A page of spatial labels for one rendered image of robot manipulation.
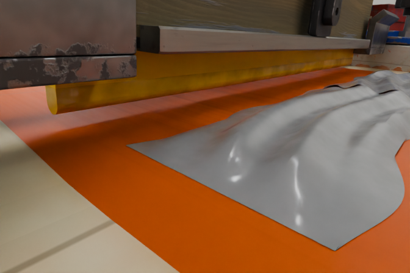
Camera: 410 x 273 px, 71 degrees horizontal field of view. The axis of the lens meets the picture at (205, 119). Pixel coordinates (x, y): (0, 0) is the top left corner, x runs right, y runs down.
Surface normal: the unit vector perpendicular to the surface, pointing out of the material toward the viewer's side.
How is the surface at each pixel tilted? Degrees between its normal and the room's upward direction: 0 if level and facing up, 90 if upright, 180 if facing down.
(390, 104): 32
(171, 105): 0
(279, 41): 90
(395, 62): 90
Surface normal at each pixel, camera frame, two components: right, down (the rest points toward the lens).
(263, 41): 0.75, 0.24
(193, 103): 0.06, -0.95
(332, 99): 0.40, -0.66
